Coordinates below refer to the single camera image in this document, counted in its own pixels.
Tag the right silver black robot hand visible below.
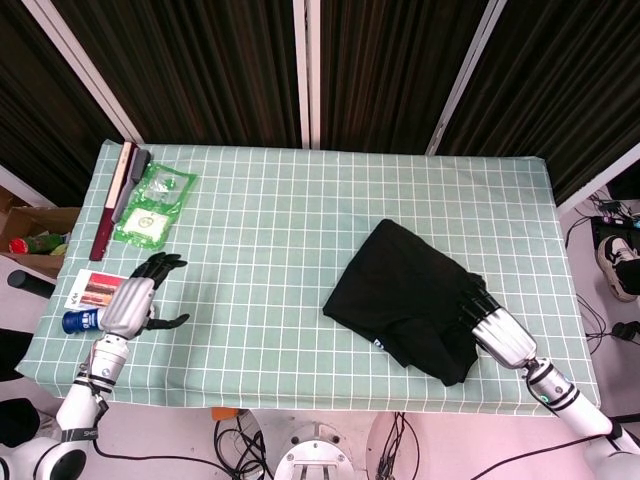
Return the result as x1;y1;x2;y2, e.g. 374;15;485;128
457;274;539;370

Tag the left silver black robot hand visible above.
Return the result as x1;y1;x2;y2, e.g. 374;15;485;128
98;252;192;342

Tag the black T-shirt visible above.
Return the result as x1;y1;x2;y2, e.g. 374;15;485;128
322;218;487;387

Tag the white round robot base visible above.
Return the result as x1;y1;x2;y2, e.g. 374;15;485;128
273;414;351;480

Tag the card with red picture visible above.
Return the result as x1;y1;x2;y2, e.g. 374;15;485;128
64;268;129;309

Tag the white bottle with blue cap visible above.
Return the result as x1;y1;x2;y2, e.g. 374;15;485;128
62;307;109;335

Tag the long maroon box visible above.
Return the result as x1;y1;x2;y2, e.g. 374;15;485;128
88;141;139;262

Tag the green plastic package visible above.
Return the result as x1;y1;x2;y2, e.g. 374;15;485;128
112;162;197;251

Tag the black cylinder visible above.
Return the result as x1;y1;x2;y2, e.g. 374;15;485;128
6;269;56;300

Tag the green packet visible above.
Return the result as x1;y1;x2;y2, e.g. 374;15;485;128
27;232;71;257

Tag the beige wooden strip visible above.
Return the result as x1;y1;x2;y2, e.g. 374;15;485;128
104;141;135;209

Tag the cardboard box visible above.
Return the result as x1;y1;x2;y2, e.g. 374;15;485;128
0;187;81;281

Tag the green white checkered tablecloth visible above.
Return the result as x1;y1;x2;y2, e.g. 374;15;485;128
15;139;601;419

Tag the white black sneaker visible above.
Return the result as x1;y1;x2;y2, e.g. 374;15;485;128
597;235;640;303

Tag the black power strip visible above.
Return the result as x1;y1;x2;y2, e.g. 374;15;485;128
589;199;640;237

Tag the dark pleated curtain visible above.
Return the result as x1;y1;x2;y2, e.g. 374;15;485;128
0;0;126;206
52;0;301;149
439;0;640;201
319;0;494;151

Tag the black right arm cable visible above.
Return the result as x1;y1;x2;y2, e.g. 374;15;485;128
469;369;621;480

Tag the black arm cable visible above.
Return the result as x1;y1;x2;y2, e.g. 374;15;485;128
469;369;621;480
74;359;224;480

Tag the black floor cable bundle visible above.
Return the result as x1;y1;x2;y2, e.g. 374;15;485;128
377;412;420;480
213;414;275;480

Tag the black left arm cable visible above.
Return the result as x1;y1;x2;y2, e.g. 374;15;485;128
74;359;224;480

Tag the white screen frame post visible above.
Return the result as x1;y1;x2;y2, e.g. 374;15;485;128
554;154;640;216
0;164;54;209
22;0;144;144
424;0;509;156
292;0;321;150

